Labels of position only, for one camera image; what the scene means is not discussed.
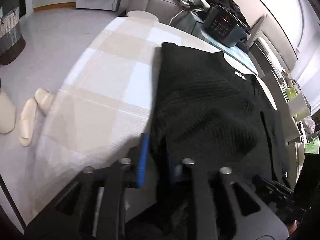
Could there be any black knit sweater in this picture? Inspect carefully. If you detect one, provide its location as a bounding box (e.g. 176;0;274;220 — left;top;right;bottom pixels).
149;42;291;240

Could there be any black clothes pile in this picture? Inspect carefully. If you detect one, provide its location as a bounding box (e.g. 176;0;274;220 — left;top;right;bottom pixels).
205;0;250;29

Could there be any plaid bed cover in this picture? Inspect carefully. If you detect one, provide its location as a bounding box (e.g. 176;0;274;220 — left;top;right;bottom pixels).
28;17;217;217

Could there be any green tissue pack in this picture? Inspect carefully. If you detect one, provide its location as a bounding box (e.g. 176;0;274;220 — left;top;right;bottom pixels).
285;84;298;101

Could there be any cream slipper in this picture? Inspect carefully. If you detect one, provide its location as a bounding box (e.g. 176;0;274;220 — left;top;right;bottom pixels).
34;88;54;115
18;98;37;147

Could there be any light blue side table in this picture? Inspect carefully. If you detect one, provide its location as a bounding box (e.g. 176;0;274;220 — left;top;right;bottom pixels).
175;13;258;76

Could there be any white trash bin black bag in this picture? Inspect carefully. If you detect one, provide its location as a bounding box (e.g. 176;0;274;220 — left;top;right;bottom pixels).
0;88;16;134

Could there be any dark rice cooker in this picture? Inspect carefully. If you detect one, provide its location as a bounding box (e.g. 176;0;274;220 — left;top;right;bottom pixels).
203;5;249;48

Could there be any grey sofa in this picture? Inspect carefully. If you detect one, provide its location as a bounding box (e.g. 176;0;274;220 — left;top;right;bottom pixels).
126;0;189;27

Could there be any woven laundry basket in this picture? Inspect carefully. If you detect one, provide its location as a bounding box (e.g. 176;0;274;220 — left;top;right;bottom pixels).
0;7;25;66

